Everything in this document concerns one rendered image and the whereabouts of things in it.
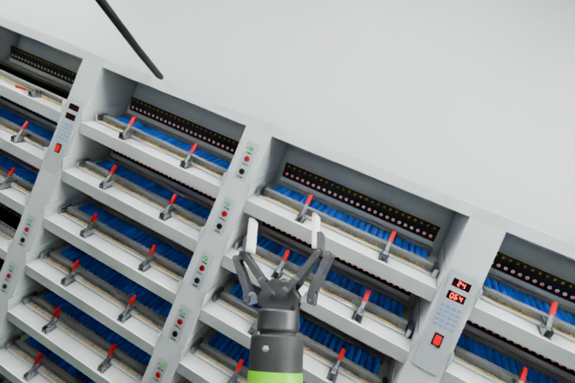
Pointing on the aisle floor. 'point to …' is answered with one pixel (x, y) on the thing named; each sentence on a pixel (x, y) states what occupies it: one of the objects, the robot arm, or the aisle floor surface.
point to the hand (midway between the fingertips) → (283, 222)
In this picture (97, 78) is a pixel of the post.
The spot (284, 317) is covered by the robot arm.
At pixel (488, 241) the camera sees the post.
